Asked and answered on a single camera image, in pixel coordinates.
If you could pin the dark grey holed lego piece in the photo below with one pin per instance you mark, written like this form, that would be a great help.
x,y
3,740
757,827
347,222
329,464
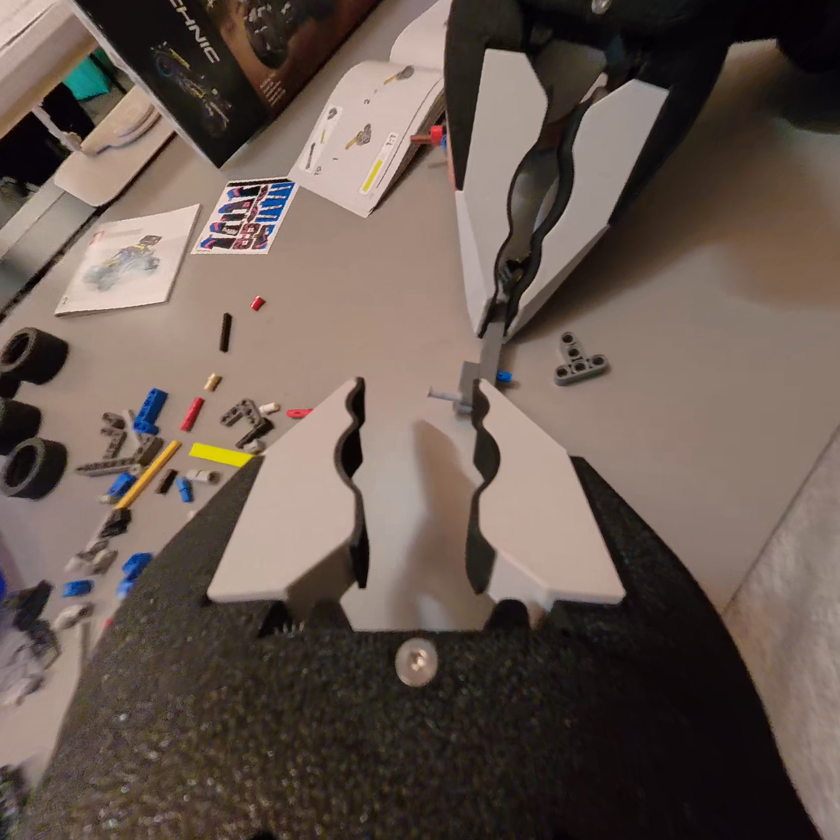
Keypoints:
x,y
237,412

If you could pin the light grey lego pin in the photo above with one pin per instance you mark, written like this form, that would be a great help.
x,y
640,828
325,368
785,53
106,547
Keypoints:
x,y
202,476

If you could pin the long dark grey lego beam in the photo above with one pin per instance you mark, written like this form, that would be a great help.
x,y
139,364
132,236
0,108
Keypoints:
x,y
111,467

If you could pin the short black lego axle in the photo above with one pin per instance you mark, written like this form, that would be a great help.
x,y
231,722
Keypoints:
x,y
226,333

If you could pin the cluster of small lego pieces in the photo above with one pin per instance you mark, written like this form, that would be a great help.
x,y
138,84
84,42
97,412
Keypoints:
x,y
108,558

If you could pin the light grey cloth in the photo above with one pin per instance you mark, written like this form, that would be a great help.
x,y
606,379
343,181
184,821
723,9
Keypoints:
x,y
794,590

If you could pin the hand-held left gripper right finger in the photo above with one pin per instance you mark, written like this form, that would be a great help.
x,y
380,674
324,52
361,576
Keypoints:
x,y
544,518

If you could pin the small black lego piece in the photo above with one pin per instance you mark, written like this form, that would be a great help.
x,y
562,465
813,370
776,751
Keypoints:
x,y
166,481

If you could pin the black lego set box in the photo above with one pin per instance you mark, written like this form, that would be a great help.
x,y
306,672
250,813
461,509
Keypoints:
x,y
216,79

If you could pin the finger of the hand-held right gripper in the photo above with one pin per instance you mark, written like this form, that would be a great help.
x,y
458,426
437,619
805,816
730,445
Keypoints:
x,y
604,164
499,118

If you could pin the blue lego connector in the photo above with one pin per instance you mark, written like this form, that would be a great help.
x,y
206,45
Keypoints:
x,y
119,487

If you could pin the teal cloth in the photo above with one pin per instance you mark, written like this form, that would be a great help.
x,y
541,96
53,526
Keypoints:
x,y
88,77

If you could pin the thin red lego axle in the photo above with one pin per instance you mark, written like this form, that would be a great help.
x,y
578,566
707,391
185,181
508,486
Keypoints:
x,y
300,413

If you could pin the black rubber lego tire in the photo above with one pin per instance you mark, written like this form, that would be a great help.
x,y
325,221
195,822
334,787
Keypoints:
x,y
19,426
33,469
39,358

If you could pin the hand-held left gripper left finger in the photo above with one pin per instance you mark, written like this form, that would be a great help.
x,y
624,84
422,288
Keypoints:
x,y
282,512

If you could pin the yellow flat lego panel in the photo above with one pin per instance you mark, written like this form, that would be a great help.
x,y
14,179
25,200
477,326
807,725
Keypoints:
x,y
220,455

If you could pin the grey t-shaped lego beam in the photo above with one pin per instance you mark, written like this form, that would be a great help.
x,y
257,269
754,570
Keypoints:
x,y
577,367

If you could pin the colourful sticker sheet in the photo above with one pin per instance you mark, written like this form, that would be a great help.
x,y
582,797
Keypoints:
x,y
244,216

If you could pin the partly built lego model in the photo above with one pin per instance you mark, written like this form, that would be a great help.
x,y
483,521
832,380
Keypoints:
x,y
430,136

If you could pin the yellow lego axle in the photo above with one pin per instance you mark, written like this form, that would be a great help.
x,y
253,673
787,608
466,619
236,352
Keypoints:
x,y
148,474

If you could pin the black angled lego piece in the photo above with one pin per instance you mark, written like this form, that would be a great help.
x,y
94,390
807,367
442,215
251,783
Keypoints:
x,y
257,433

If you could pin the dark grey angled lego beam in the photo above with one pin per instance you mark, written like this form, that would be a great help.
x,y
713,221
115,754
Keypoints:
x,y
118,436

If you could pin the tan lego connector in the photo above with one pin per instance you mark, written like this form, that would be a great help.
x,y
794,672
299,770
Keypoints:
x,y
213,382

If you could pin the short thick red lego axle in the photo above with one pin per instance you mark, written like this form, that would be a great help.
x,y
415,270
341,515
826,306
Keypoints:
x,y
192,413

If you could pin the grey lego beam assembly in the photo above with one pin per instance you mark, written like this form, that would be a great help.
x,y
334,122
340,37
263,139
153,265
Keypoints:
x,y
492,348

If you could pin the white furniture frame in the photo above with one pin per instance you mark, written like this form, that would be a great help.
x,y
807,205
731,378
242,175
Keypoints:
x,y
33,39

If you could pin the small blue lego pin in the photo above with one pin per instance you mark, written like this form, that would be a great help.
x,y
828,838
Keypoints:
x,y
184,490

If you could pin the blue lego brick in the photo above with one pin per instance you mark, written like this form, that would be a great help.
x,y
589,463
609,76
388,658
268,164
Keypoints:
x,y
151,410

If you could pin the thin lego instruction booklet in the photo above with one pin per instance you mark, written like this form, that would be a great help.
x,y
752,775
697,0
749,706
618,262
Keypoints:
x,y
131,262

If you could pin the white lego pin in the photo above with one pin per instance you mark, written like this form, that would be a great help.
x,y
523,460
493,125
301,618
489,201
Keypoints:
x,y
254,447
270,409

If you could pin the thick lego instruction booklet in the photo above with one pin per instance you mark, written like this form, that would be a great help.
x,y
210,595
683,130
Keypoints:
x,y
367,118

